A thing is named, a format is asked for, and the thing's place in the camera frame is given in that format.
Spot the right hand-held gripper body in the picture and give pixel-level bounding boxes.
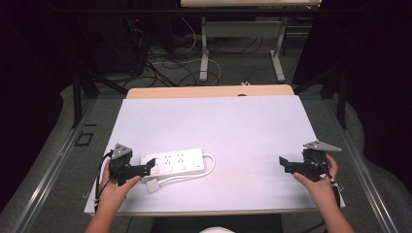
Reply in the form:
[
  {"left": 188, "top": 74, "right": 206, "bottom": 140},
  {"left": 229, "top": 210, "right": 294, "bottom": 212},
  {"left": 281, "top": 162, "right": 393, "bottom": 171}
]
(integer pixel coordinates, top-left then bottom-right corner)
[{"left": 291, "top": 140, "right": 343, "bottom": 183}]

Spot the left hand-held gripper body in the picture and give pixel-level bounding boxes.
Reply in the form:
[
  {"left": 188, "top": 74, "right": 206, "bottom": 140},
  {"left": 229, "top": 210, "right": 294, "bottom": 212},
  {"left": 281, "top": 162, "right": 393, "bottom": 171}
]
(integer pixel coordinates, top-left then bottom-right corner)
[{"left": 108, "top": 143, "right": 144, "bottom": 187}]

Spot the white power strip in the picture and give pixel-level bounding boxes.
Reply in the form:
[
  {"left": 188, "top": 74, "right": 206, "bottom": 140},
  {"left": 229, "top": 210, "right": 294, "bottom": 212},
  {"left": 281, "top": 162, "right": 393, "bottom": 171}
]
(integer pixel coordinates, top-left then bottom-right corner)
[{"left": 140, "top": 148, "right": 206, "bottom": 183}]

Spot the person's right hand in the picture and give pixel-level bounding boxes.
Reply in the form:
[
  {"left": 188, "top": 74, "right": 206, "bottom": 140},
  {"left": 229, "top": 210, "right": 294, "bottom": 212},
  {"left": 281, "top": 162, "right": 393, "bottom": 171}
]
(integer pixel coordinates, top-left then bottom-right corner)
[{"left": 292, "top": 153, "right": 340, "bottom": 209}]

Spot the person's left hand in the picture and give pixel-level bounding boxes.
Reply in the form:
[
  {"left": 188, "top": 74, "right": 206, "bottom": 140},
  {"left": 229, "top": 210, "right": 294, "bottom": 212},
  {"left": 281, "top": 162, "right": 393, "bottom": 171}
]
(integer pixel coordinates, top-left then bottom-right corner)
[{"left": 98, "top": 160, "right": 143, "bottom": 216}]

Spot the white power plug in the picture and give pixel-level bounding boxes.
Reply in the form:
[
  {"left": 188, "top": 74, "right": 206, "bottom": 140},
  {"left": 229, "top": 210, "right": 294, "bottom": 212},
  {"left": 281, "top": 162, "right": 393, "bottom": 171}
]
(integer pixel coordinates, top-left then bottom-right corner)
[{"left": 145, "top": 178, "right": 162, "bottom": 194}]

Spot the white table mat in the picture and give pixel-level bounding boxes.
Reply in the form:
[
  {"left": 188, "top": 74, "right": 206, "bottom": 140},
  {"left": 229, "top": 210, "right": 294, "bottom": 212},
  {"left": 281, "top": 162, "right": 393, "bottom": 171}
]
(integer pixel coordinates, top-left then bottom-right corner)
[{"left": 84, "top": 94, "right": 346, "bottom": 216}]

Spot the black metal stand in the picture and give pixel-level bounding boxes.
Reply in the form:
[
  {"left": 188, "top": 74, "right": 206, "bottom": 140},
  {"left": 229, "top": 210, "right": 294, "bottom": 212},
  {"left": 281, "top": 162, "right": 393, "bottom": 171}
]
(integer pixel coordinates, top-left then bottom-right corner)
[
  {"left": 69, "top": 13, "right": 129, "bottom": 129},
  {"left": 292, "top": 66, "right": 349, "bottom": 131}
]

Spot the person's dark clothing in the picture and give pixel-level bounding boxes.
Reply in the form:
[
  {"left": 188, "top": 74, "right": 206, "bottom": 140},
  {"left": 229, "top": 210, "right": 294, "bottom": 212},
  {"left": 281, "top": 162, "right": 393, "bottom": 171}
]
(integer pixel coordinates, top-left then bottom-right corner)
[{"left": 150, "top": 213, "right": 286, "bottom": 233}]

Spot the white desk with metal legs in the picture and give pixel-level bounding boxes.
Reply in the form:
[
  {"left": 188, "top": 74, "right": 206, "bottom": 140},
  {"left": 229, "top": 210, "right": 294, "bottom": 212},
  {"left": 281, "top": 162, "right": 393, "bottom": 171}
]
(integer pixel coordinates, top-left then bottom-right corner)
[{"left": 180, "top": 0, "right": 323, "bottom": 83}]

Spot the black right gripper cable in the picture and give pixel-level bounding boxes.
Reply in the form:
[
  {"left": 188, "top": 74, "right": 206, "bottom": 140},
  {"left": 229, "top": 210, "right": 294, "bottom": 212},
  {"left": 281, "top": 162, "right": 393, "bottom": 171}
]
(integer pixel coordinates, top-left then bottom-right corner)
[{"left": 309, "top": 156, "right": 342, "bottom": 210}]

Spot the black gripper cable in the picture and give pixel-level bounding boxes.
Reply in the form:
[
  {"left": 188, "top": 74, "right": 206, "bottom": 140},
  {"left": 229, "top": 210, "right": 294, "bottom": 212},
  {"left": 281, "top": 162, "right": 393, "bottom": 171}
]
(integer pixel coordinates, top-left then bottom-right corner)
[
  {"left": 93, "top": 150, "right": 115, "bottom": 214},
  {"left": 309, "top": 156, "right": 342, "bottom": 210}
]

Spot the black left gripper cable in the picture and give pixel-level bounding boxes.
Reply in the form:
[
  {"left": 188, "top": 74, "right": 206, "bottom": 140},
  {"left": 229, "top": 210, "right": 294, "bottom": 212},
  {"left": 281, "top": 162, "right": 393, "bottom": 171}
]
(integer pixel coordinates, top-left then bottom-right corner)
[{"left": 93, "top": 150, "right": 115, "bottom": 214}]

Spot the white power strip cable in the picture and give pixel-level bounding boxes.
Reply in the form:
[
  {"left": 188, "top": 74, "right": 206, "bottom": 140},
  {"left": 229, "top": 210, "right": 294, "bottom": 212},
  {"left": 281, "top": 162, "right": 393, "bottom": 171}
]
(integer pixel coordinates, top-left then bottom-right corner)
[{"left": 157, "top": 152, "right": 217, "bottom": 187}]

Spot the tangle of floor cables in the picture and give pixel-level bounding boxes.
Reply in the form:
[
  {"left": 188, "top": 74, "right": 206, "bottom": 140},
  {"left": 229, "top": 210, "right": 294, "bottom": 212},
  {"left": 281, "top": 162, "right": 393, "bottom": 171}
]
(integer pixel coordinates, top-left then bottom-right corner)
[{"left": 124, "top": 17, "right": 270, "bottom": 89}]

